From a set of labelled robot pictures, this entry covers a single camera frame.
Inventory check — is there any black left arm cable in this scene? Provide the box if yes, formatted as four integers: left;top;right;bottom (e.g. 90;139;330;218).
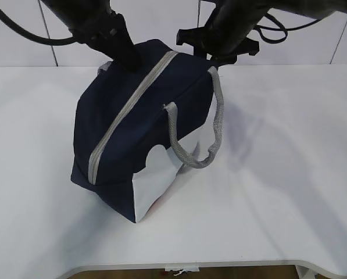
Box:
0;0;75;46

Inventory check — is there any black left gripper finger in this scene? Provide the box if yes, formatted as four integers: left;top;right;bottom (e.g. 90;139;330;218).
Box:
105;30;142;71

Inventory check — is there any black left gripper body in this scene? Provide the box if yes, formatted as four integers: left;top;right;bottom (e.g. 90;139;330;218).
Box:
65;5;127;53

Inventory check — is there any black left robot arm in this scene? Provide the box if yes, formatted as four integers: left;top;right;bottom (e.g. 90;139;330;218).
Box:
44;0;142;72

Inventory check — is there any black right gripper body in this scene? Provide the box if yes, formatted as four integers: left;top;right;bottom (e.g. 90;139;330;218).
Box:
176;24;259;65

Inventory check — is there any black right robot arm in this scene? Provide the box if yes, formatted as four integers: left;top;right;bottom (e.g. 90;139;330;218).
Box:
176;0;347;66

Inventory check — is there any navy blue lunch bag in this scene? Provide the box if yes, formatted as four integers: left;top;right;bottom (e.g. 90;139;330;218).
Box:
71;40;224;223

